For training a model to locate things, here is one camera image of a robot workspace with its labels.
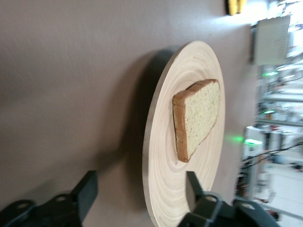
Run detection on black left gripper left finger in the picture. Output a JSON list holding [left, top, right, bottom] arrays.
[[0, 170, 98, 227]]

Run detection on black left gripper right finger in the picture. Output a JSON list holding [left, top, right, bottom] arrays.
[[181, 171, 280, 227]]

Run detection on round wooden plate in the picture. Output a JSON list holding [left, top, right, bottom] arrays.
[[142, 40, 226, 227]]

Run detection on slice of toast bread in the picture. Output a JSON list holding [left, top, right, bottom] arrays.
[[172, 79, 221, 163]]

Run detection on brown table cover sheet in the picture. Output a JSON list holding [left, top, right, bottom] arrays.
[[0, 0, 258, 227]]

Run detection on white box device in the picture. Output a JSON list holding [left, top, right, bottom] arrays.
[[253, 16, 291, 66]]

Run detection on yellow quilted oven mitt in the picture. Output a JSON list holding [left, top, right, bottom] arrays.
[[223, 0, 247, 16]]

